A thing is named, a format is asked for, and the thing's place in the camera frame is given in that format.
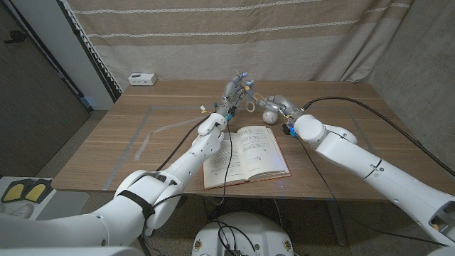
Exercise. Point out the white robot torso base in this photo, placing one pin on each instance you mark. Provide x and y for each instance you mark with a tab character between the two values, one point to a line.
256	234

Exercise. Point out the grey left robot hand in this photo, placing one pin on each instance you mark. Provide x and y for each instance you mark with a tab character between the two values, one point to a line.
231	96

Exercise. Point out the grey metal table leg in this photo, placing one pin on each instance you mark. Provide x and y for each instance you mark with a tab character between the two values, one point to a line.
337	224

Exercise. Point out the open book with red cover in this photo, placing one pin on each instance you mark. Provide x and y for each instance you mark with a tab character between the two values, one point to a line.
263	153

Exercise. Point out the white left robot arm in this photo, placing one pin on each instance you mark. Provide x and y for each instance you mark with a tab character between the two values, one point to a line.
185	163

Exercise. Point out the yellow black foot pedal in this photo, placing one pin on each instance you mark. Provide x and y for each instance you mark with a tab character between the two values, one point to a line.
13	192
37	191

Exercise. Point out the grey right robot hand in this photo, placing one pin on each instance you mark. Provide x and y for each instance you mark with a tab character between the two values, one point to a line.
282	103

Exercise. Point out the white baseball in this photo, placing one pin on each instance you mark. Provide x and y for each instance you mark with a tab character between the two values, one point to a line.
270	117

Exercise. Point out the beige striped curtain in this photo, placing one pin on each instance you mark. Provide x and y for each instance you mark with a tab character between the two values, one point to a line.
231	42

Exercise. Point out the black backdrop frame pole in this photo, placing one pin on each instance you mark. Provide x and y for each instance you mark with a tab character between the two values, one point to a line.
90	53

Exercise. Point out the grey textured backdrop cloth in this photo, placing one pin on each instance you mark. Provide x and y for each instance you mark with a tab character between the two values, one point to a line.
419	71

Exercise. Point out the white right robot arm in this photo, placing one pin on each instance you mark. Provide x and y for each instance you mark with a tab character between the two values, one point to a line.
355	156

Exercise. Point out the white floor platform board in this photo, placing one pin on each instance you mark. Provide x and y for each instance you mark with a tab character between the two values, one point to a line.
64	206

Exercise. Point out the white power strip box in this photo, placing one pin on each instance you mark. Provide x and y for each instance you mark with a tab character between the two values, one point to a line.
142	79

